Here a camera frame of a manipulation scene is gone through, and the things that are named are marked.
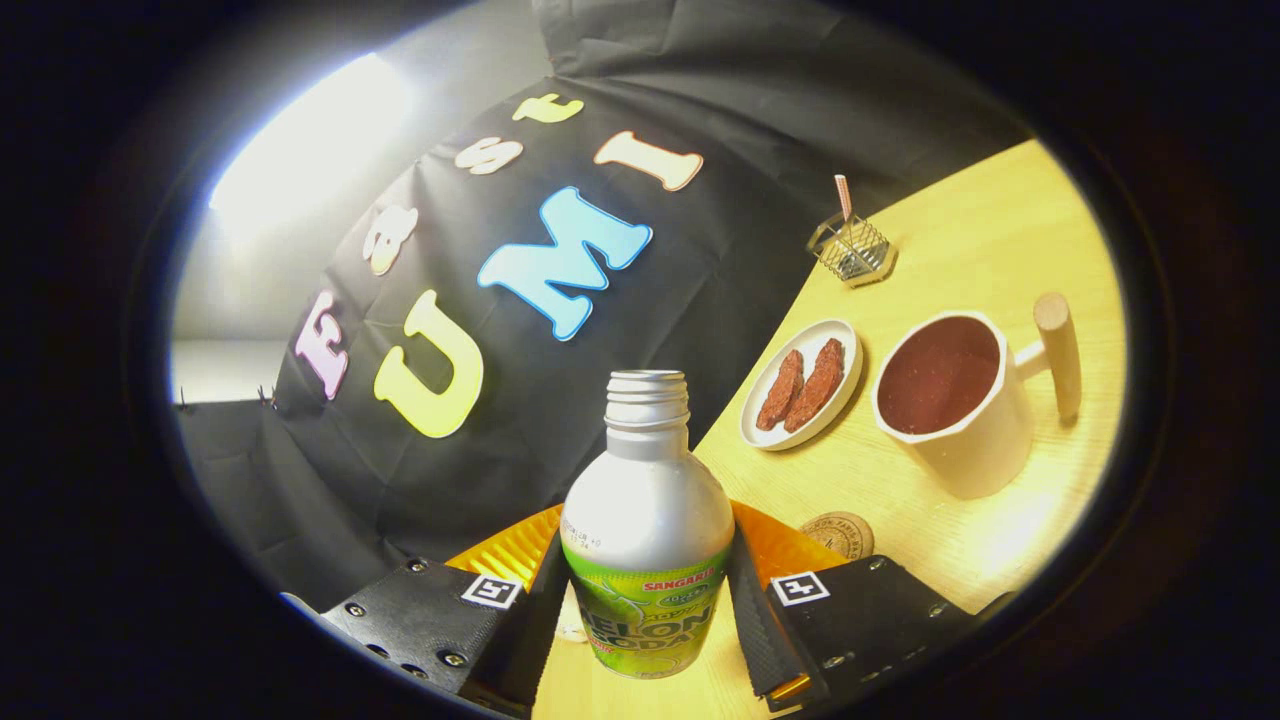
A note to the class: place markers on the round cork coaster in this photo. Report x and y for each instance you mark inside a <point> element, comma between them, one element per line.
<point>838,535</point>

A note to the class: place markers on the silver bottle with green label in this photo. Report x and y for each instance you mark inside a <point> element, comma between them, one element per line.
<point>645,510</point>

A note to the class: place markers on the striped paper straw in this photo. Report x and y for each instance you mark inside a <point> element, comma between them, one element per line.
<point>844,195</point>

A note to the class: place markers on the black backdrop cloth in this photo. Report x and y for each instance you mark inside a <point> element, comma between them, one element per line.
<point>700,260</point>

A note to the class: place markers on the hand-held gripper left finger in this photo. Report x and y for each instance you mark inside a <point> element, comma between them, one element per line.
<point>530,640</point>

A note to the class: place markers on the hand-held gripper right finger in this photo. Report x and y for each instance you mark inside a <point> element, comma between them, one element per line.
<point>760,630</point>

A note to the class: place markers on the brown sausage piece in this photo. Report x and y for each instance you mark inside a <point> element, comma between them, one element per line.
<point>815,385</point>
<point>780,392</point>

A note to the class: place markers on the white oval plate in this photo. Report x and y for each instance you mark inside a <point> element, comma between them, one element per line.
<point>835,345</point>

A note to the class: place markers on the light wooden table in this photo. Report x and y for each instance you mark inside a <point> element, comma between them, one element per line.
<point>1000,240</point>

